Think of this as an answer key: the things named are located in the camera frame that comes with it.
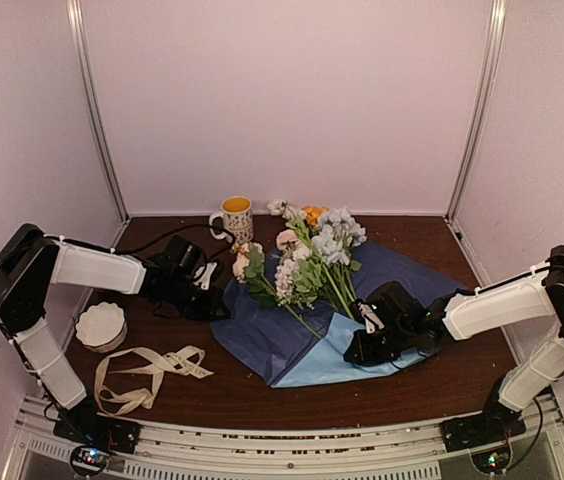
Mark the right vertical aluminium rail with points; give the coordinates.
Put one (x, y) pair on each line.
(488, 74)

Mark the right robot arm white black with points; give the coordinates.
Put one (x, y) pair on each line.
(534, 294)

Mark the cream printed ribbon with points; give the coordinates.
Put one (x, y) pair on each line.
(185, 362)

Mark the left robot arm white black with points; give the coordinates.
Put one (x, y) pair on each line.
(38, 269)

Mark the blue tissue paper sheet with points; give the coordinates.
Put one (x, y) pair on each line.
(287, 353)

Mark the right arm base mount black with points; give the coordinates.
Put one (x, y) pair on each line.
(495, 423)

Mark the vertical aluminium rail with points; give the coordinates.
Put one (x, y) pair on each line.
(79, 37)
(488, 74)

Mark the floral mug yellow inside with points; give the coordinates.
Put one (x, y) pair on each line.
(233, 220)

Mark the orange fake flower stem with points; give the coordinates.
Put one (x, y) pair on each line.
(313, 213)

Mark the front aluminium frame rail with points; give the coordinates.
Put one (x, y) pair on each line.
(413, 450)

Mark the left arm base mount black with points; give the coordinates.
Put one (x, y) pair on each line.
(98, 438)

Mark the white small fake flower stem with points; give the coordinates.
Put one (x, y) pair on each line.
(296, 220)

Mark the left vertical aluminium rail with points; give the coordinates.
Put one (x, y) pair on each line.
(79, 37)

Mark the white hydrangea fake flower bunch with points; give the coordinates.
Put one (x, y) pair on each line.
(300, 283)

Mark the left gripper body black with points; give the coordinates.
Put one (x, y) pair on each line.
(192, 305)

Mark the scalloped white bowl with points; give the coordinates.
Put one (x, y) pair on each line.
(102, 328)

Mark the pink fake flower stem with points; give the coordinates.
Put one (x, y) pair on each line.
(291, 247)

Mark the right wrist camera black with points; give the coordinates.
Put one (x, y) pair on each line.
(390, 308)

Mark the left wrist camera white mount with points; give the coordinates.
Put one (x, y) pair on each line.
(203, 276)

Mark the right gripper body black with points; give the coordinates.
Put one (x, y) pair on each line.
(386, 350)

